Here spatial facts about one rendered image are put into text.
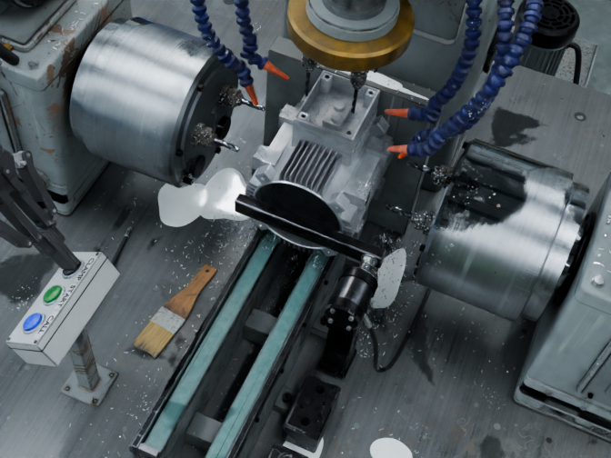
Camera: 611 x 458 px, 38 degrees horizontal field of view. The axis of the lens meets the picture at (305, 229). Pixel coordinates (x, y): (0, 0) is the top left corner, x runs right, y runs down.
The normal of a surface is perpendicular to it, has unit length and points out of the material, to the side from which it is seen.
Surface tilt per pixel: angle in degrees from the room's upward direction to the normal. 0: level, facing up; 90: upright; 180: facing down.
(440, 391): 0
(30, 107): 90
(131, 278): 0
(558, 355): 90
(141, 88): 36
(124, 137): 73
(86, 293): 57
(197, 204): 0
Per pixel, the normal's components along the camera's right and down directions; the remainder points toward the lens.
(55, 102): 0.91, 0.36
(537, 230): -0.12, -0.17
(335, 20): 0.07, -0.58
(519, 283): -0.33, 0.43
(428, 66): -0.40, 0.73
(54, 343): 0.81, -0.01
